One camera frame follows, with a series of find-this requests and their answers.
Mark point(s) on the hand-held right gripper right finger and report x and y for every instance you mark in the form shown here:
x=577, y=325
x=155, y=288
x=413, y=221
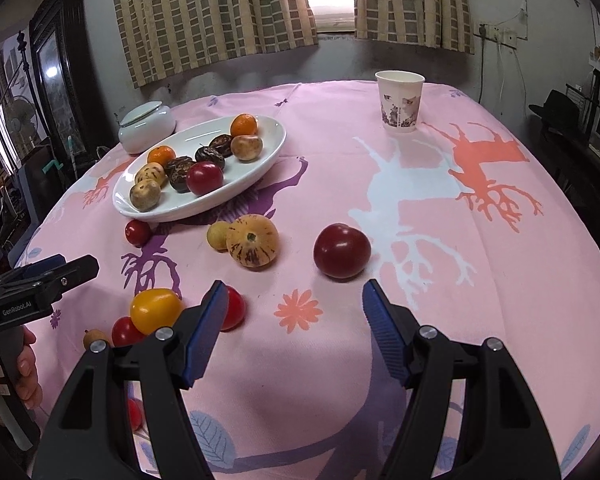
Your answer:
x=385, y=330

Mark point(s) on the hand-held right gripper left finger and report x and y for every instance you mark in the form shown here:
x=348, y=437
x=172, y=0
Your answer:
x=205, y=330

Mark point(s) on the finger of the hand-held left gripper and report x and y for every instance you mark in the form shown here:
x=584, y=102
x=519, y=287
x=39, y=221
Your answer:
x=40, y=263
x=75, y=267

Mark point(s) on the red cherry tomato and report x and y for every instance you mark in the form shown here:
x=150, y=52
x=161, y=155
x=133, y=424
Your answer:
x=137, y=232
x=232, y=308
x=135, y=412
x=125, y=331

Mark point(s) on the yellow tomato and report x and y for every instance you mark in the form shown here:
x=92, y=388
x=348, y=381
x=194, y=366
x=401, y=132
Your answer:
x=156, y=310

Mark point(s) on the small longan with stem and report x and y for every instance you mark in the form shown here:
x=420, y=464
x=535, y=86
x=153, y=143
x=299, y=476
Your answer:
x=92, y=338

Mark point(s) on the large dark red tomato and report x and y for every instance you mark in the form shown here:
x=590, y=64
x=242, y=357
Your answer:
x=204, y=178
x=341, y=251

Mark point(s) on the purple striped pepino melon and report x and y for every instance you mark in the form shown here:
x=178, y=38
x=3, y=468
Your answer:
x=252, y=241

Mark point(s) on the small tan pepino melon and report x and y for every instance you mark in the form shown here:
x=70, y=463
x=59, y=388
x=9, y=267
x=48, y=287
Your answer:
x=150, y=172
x=145, y=194

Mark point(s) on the large dark water chestnut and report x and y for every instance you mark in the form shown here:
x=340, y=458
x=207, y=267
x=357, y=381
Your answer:
x=179, y=172

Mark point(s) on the white oval plate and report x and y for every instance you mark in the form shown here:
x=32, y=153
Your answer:
x=190, y=135

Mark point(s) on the large tan pepino melon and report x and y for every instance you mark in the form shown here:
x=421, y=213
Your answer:
x=246, y=146

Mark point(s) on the person's left hand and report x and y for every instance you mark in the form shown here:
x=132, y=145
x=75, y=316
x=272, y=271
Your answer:
x=30, y=380

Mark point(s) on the yellow longan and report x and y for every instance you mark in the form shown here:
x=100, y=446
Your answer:
x=218, y=235

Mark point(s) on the green clip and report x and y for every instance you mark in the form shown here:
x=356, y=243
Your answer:
x=52, y=166

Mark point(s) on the pink printed tablecloth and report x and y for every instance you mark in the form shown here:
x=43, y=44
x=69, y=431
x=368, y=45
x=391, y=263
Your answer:
x=480, y=285

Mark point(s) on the orange mandarin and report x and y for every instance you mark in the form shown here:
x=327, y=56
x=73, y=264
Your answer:
x=243, y=125
x=161, y=155

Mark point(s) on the standing fan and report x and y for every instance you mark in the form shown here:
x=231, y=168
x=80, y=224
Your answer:
x=17, y=117

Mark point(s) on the white lidded ceramic jar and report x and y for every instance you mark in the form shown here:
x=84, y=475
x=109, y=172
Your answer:
x=145, y=127

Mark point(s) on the dark framed cabinet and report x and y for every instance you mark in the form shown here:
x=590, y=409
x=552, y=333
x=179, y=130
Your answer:
x=55, y=70

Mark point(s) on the printed paper cup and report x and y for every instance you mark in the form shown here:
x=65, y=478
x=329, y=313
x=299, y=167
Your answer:
x=399, y=102

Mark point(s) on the black hat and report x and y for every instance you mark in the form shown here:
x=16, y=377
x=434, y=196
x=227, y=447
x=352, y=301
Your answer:
x=555, y=105

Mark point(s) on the wide checked curtain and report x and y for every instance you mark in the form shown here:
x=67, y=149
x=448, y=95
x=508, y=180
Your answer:
x=210, y=10

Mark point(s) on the narrow checked curtain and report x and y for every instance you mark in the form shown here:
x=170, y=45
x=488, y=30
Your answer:
x=410, y=0

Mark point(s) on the wall power outlet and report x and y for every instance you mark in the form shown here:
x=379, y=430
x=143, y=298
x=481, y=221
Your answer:
x=497, y=34

